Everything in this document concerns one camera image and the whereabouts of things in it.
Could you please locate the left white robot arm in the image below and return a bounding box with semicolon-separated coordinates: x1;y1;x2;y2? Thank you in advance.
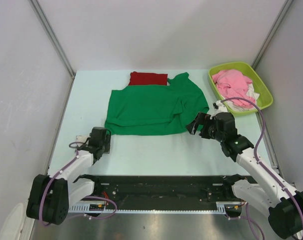
26;127;112;226

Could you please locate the green t-shirt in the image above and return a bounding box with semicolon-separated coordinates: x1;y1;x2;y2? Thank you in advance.
104;72;209;136

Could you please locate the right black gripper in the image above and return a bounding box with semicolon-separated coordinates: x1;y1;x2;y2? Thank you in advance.
185;111;225;143

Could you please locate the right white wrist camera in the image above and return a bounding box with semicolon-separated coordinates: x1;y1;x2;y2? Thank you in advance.
213;100;228;115

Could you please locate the slotted cable duct rail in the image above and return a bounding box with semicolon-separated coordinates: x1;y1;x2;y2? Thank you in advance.
68;201;246;215

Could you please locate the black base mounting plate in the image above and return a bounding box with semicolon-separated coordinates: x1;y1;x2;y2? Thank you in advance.
90;174;255;210

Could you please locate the left aluminium corner post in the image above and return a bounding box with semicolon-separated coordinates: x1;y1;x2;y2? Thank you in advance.
27;0;76;78

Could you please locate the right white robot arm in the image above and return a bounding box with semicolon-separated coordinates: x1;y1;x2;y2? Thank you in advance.
186;112;303;239

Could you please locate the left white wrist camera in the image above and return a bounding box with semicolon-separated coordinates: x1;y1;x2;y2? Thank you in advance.
75;135;90;144

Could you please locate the right aluminium corner post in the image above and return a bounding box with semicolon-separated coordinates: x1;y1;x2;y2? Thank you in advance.
251;0;295;70

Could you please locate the white t-shirt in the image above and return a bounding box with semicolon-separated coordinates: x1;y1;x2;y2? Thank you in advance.
227;83;260;112

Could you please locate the folded red t-shirt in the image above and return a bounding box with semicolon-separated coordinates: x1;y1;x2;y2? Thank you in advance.
128;71;168;86

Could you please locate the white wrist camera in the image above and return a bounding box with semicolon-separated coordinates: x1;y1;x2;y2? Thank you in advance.
213;100;228;115
75;135;90;144

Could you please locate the aluminium frame rail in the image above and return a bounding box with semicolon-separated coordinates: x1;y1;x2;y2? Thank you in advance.
21;205;278;240

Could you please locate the aluminium corner post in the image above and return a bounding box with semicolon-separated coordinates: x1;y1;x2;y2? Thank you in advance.
27;0;76;78
251;0;295;70

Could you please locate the pink t-shirt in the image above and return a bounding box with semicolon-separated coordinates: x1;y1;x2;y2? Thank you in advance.
212;69;253;102

